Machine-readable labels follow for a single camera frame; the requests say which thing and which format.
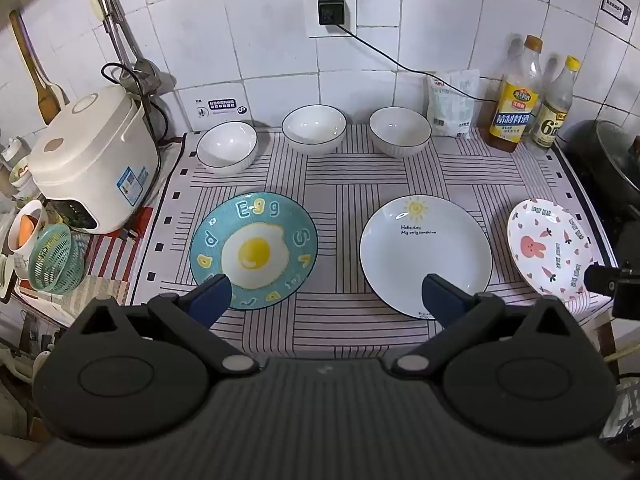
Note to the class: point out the white bowl with orange food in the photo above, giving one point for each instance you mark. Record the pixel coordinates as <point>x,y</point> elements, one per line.
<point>27,227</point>

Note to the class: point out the pink rabbit print plate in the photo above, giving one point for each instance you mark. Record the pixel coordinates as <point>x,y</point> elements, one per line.
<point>547,250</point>

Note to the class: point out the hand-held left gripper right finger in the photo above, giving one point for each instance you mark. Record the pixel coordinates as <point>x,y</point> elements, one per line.
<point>442,296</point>

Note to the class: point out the white salt bag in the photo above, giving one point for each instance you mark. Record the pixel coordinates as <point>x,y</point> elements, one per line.
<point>452,105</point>

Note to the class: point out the metal ladle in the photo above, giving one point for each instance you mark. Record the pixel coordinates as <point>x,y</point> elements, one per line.
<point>142,70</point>

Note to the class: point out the wooden chopstick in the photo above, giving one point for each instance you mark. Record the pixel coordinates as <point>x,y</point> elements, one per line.
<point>622,352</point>

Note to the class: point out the small ceramic jar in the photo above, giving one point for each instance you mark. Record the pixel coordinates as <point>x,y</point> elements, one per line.
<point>17,172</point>

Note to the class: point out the white rice cooker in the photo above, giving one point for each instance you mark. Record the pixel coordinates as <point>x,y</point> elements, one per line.
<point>90,160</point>

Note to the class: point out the striped table cloth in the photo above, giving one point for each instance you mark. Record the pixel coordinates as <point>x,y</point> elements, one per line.
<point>335,195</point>

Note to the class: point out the large amber sauce bottle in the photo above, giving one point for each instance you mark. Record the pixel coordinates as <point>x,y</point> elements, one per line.
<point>515,105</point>

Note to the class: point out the wooden spatula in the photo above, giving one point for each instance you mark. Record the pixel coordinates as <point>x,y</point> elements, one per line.
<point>42,90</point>

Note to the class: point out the green plastic basket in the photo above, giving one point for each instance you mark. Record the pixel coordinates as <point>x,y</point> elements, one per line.
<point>55,260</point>

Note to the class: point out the black wall sticker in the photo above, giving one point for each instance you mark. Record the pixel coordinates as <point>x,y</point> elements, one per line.
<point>223,107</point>
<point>615,9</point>

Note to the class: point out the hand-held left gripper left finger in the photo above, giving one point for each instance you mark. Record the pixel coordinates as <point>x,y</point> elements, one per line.
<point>212,294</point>

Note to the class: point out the white wall socket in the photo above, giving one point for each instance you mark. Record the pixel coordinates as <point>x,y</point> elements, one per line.
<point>312,10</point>

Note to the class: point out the teal fried egg plate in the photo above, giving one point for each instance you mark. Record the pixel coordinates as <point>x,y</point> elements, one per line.
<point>255,250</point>

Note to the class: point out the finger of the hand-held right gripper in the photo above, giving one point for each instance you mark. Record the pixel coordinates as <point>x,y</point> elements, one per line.
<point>600,280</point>

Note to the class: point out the small clear vinegar bottle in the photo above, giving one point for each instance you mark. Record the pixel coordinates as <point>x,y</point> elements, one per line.
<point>552,115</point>

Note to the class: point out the black wok with lid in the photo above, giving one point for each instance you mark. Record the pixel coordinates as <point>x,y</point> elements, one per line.
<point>605,155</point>

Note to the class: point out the black charger plug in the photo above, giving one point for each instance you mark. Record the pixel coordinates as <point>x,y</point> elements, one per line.
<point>331,7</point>

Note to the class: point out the white sun print plate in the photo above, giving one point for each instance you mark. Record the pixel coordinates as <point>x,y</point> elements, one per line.
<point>425,250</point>

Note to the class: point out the red striped cloth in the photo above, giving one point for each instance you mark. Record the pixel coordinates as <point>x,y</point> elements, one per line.
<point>112,260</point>

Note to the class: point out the white ribbed bowl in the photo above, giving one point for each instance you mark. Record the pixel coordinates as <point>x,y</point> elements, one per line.
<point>314,127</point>
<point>400,132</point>
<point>227,145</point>

